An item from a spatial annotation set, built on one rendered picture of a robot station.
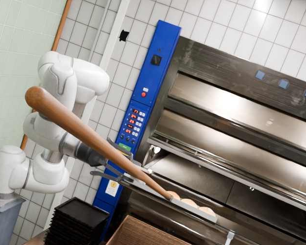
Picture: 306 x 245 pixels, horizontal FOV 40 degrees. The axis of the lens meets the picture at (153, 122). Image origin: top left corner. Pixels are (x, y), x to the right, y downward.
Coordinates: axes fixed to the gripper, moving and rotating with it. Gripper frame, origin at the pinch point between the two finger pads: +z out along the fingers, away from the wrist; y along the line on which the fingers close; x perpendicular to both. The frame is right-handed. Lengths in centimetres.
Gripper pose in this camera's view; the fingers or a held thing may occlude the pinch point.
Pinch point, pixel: (137, 173)
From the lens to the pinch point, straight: 132.1
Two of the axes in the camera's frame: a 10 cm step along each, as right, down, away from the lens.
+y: -4.3, 8.9, -1.7
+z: 8.9, 3.9, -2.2
